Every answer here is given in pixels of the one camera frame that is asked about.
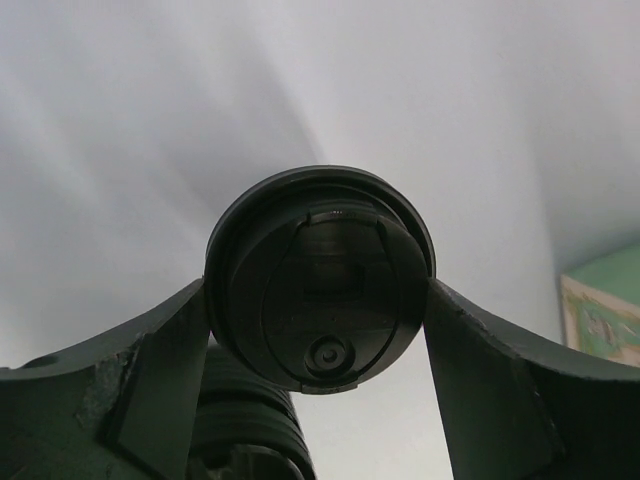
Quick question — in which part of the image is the stack of black cup lids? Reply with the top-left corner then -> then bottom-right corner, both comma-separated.
185,345 -> 316,480

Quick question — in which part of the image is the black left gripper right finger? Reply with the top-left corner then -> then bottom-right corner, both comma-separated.
424,280 -> 639,479

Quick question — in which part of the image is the green patterned paper gift bag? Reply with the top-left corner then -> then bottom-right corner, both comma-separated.
560,245 -> 639,367

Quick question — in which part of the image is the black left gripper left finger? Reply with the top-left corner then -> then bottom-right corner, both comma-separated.
1,280 -> 209,479

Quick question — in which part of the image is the black plastic cup lid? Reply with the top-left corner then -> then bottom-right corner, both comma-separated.
203,165 -> 436,395

